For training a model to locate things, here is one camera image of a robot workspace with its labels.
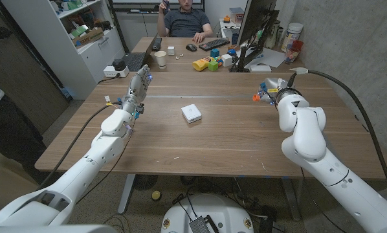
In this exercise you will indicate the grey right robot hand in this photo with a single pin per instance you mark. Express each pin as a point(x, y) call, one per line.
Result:
point(272, 88)

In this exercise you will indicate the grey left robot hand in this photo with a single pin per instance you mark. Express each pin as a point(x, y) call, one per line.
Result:
point(138, 89)

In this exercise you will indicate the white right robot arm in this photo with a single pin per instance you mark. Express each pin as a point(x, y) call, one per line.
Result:
point(310, 136)

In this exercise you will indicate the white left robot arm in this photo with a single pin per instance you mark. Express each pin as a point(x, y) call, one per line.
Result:
point(83, 168)

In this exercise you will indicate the flat white box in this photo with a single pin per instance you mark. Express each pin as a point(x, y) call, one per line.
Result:
point(260, 68)

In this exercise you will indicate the dark laptop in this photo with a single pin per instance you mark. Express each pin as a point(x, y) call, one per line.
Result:
point(134, 61)

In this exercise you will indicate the white paper sheets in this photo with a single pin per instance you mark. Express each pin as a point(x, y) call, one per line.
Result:
point(272, 58)

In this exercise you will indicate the black power adapter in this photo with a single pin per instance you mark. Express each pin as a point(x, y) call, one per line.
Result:
point(118, 64)

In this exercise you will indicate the white power adapter box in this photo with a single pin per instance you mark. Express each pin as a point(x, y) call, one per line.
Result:
point(111, 72)

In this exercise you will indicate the white paper cup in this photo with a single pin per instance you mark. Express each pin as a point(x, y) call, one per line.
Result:
point(160, 59)

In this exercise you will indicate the red cup in jar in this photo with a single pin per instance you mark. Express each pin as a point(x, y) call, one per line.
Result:
point(293, 51)

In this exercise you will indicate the black remote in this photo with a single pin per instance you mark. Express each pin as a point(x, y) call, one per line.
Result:
point(157, 44)

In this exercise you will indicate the small white cube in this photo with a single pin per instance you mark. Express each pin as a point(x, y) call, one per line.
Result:
point(171, 50)

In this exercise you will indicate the white earbuds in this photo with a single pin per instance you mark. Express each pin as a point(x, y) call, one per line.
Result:
point(179, 57)

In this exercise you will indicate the dark bottle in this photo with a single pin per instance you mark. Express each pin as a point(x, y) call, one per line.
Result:
point(272, 35)

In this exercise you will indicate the white cube box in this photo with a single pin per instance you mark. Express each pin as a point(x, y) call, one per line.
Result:
point(226, 60)

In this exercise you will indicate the white canister with lid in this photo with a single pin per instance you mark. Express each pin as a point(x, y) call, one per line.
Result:
point(292, 35)

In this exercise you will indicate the small white square box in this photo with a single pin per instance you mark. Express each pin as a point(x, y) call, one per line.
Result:
point(191, 113)

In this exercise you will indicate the multicolour puzzle cube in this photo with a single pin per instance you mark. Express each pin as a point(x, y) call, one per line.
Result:
point(219, 60)

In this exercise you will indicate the blue container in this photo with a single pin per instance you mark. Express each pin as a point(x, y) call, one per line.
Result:
point(235, 39)

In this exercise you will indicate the green cube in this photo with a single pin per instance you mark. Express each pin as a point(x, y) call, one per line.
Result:
point(213, 66)

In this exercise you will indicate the teal cube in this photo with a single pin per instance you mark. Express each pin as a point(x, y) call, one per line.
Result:
point(215, 53)

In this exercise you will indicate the black monitor on stand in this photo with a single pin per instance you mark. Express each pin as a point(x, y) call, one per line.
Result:
point(255, 22)

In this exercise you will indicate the black computer mouse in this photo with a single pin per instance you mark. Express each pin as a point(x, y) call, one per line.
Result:
point(191, 47)

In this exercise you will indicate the cardboard box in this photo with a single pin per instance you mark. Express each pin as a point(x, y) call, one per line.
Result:
point(89, 37)

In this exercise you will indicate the black keyboard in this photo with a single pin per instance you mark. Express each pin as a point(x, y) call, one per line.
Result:
point(214, 44)

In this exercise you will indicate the seated person in dark shirt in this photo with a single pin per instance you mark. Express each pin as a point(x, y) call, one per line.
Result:
point(185, 22)

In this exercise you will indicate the clear storage box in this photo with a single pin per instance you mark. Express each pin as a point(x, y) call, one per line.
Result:
point(236, 14)

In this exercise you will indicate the small orange object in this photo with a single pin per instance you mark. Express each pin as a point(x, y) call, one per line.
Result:
point(226, 19)

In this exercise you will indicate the dark phone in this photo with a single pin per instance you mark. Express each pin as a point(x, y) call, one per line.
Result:
point(166, 6)

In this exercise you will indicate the white shelf cabinet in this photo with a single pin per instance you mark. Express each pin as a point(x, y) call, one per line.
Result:
point(51, 42)

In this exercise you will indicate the white table leg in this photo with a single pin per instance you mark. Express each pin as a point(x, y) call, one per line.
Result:
point(126, 194)

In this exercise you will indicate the yellow ball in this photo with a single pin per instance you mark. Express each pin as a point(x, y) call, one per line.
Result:
point(156, 195)

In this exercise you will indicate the white robot torso base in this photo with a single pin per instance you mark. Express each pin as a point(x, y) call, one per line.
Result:
point(213, 207)

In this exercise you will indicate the standing person in black trousers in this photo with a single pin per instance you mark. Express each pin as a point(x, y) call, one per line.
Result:
point(9, 129)

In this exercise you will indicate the grey box on torso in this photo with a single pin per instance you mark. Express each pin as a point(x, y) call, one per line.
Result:
point(200, 225)

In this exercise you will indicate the whiteboard with black frame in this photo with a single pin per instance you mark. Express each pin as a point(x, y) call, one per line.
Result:
point(138, 6)

